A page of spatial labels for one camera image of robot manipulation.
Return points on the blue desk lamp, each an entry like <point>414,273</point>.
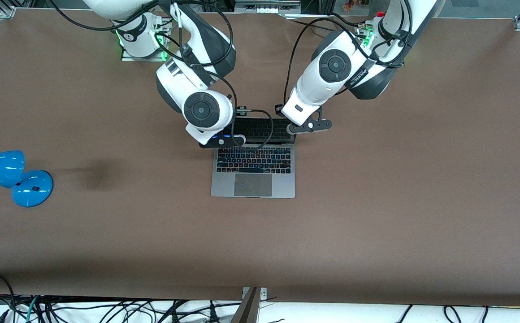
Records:
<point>29,188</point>

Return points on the aluminium frame post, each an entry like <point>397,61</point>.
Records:
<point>247,309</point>

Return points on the grey socket box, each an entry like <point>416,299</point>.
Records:
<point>266,6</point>

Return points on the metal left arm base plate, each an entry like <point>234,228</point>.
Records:
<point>362,36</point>

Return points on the silver grey laptop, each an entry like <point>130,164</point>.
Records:
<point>253,185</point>

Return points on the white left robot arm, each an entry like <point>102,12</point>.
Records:
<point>314,85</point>

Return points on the small colourful object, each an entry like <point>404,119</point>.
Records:
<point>356,4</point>

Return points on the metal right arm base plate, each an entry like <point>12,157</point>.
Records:
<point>127,57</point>

